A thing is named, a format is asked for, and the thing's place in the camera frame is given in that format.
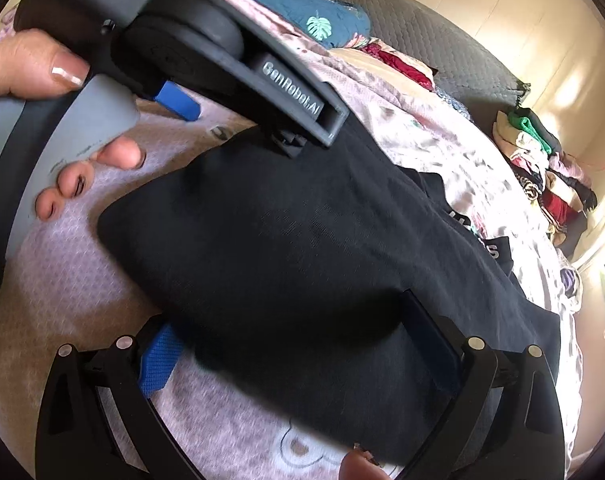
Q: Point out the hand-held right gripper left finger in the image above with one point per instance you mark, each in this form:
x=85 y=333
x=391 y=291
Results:
x=157 y=360

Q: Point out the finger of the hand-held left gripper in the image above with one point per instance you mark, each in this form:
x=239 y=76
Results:
x=287 y=142
x=180 y=102

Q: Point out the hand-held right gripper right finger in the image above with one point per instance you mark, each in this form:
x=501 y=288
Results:
x=432 y=340

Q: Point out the black sweater with orange cuffs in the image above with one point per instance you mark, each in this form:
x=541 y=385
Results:
x=292 y=260

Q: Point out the pile of folded clothes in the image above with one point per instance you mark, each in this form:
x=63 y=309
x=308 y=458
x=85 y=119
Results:
x=547 y=175

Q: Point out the person's right hand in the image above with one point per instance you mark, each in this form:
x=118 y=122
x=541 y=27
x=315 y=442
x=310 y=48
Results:
x=365 y=467

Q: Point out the person's left hand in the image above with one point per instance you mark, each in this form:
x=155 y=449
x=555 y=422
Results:
x=27 y=65

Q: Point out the bed with pink printed sheet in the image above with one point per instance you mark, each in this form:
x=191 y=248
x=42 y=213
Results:
x=72 y=285

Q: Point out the red cloth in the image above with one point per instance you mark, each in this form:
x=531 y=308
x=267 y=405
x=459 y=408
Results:
x=402 y=65

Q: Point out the bag with purple cloth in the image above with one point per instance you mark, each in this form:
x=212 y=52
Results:
x=569 y=282

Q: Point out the grey quilted headboard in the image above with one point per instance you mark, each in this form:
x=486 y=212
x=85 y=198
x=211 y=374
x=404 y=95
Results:
x=432 y=35

